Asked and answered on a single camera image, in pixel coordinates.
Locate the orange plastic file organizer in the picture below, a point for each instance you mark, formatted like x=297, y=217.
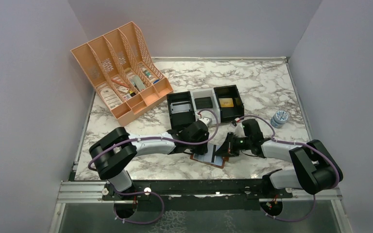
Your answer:
x=120, y=68

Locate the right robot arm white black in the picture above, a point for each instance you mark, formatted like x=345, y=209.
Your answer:
x=314, y=169

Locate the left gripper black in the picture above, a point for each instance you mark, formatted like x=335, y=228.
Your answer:
x=202, y=150

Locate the white card in black bin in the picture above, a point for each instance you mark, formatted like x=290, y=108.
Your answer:
x=180, y=107

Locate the gold card in black bin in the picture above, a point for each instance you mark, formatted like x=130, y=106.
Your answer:
x=226, y=102

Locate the black bin right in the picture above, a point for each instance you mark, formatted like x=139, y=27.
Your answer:
x=229, y=114

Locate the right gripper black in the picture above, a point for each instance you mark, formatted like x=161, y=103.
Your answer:
x=228, y=148

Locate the black bin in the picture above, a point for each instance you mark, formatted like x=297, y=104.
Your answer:
x=229, y=114
x=179, y=121

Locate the white bin middle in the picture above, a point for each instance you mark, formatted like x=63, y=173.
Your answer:
x=199, y=93

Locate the blue white small jar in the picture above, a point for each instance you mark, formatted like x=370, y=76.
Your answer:
x=279, y=119

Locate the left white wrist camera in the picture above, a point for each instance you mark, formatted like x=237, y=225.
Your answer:
x=205, y=120

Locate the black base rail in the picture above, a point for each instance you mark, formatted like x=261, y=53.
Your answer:
x=194, y=195

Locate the black bin left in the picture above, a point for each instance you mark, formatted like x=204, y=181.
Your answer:
x=179, y=121

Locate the silver card with magnetic stripe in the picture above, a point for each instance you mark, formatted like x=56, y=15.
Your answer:
x=208, y=157

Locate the black object in white bin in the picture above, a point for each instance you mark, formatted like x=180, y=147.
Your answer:
x=203, y=103

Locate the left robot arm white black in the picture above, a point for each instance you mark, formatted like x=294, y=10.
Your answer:
x=113, y=152

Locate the brown leather card holder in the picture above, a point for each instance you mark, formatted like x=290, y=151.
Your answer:
x=219, y=163

